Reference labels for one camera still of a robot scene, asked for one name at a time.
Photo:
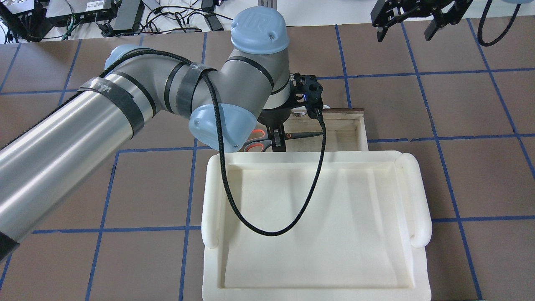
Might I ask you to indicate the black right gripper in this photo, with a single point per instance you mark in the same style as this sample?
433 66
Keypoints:
411 9

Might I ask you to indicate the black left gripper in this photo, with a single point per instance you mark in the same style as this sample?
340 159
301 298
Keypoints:
273 118

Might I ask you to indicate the wooden drawer with white handle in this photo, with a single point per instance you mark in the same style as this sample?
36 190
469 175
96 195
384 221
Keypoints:
345 132

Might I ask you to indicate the grey orange scissors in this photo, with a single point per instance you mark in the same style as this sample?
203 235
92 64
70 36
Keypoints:
292 137

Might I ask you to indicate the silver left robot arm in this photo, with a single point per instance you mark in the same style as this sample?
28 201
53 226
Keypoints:
41 167

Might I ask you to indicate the white plastic tray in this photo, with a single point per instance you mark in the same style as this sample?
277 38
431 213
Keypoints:
361 238

